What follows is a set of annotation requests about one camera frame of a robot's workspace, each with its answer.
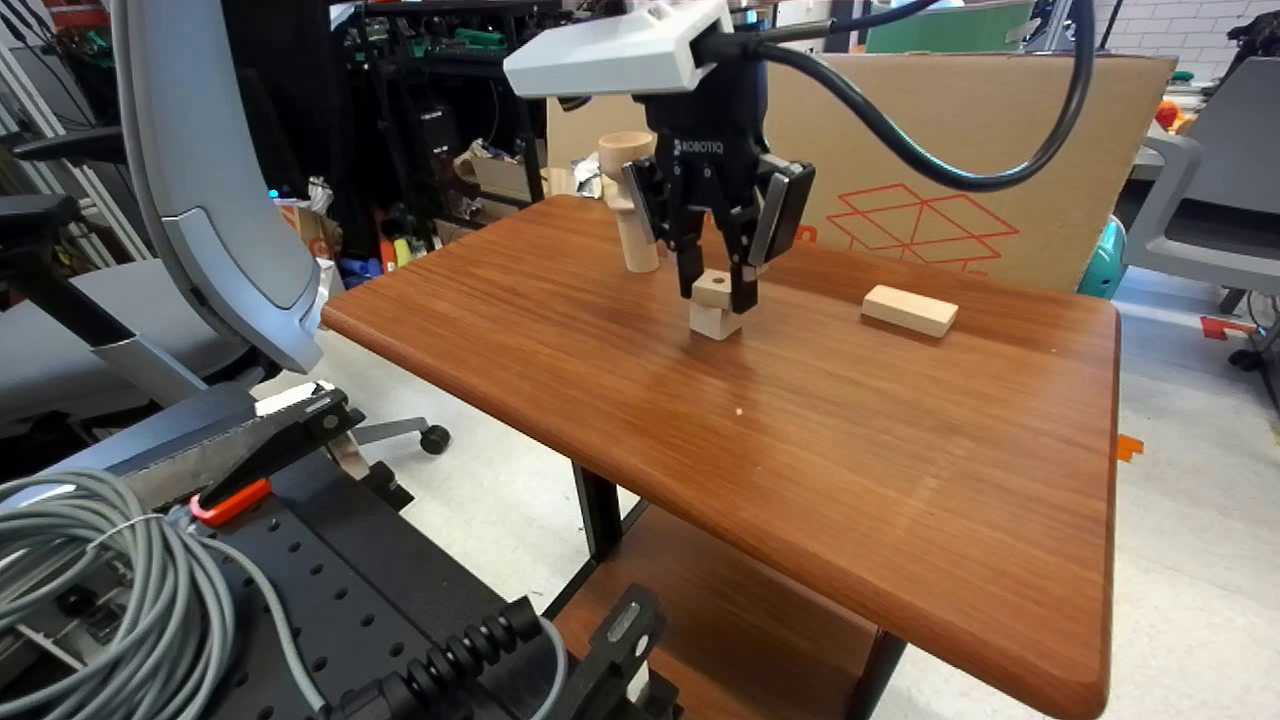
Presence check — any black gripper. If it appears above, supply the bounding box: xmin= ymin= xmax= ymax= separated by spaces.
xmin=636 ymin=56 xmax=779 ymax=317

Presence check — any wooden cube with hole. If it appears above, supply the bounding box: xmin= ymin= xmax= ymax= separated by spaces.
xmin=686 ymin=269 xmax=743 ymax=343

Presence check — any tall wooden spool peg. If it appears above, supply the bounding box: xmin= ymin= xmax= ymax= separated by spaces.
xmin=592 ymin=128 xmax=667 ymax=282

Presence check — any flat rectangular wooden block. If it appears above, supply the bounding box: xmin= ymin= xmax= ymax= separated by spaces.
xmin=857 ymin=282 xmax=963 ymax=341

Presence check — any large brown cardboard sheet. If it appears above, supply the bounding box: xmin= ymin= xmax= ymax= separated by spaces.
xmin=543 ymin=47 xmax=1175 ymax=295

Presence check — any green board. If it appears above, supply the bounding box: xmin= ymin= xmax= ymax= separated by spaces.
xmin=864 ymin=0 xmax=1037 ymax=56

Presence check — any black cluttered shelf rack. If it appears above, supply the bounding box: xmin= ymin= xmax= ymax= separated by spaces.
xmin=218 ymin=0 xmax=553 ymax=264

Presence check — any teal ball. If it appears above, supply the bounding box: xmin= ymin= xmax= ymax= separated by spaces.
xmin=1077 ymin=215 xmax=1131 ymax=302

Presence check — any light grey office chair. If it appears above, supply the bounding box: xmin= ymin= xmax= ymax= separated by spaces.
xmin=1130 ymin=53 xmax=1280 ymax=302

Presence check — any grey high-back office chair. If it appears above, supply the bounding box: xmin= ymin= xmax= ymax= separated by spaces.
xmin=0 ymin=0 xmax=456 ymax=494

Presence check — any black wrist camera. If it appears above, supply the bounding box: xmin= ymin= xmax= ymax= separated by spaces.
xmin=762 ymin=153 xmax=821 ymax=264

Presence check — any thin black cable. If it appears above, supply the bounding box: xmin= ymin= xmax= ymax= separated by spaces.
xmin=737 ymin=0 xmax=939 ymax=44

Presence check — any thick black cable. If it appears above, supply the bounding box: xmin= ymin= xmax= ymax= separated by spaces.
xmin=725 ymin=0 xmax=1102 ymax=198

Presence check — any grey coiled cable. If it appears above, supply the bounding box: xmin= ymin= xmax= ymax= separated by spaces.
xmin=0 ymin=464 xmax=335 ymax=720

